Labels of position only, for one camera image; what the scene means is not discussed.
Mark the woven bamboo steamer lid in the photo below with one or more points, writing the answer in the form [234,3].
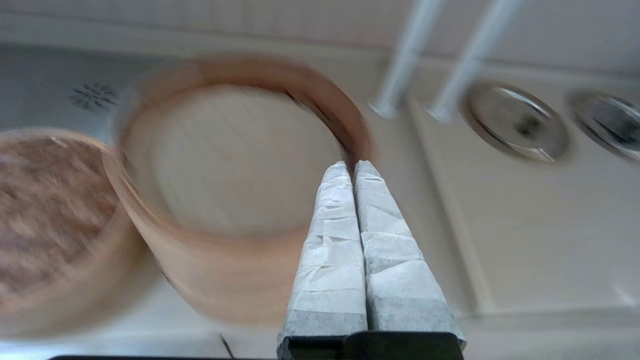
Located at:
[45,210]

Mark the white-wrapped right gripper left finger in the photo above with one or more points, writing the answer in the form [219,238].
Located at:
[330,270]

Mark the large white steamer liner cloth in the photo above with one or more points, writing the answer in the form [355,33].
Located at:
[240,160]

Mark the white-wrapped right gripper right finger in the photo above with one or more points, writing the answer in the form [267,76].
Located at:
[400,285]

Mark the thin white pipe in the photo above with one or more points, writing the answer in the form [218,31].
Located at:
[405,55]
[470,55]

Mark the large bamboo steamer basket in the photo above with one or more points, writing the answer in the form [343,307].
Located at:
[225,280]

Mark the small bamboo steamer basket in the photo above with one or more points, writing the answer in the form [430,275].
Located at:
[75,310]

